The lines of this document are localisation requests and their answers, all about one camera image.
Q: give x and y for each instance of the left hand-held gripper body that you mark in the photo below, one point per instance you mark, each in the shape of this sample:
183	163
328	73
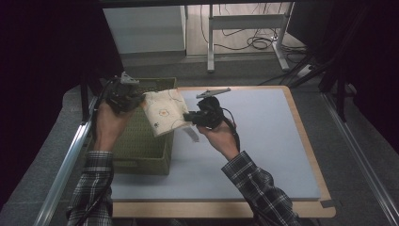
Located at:
122	95

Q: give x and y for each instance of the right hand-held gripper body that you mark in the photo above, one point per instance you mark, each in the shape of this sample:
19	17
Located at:
210	111

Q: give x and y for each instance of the cream cloth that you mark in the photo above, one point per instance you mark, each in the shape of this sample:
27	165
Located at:
164	111

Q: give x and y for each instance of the green plastic basket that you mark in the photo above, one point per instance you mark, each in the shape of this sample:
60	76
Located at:
141	150

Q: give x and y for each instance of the person's right hand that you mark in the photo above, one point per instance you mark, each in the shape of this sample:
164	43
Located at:
222	138

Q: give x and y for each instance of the person's left hand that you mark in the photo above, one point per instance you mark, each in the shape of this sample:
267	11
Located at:
108	128

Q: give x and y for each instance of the black stand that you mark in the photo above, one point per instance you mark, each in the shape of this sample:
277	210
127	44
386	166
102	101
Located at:
340	94
84	100

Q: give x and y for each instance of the white cabinet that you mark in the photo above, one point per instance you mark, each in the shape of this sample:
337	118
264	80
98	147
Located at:
144	29

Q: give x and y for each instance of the white power strip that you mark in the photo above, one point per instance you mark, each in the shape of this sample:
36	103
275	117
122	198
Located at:
303	71

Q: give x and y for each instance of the aluminium rail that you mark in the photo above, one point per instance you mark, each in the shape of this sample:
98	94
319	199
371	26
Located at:
360	157
64	171

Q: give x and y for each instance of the white metal desk frame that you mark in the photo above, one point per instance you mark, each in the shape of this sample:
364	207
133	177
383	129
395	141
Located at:
247	22

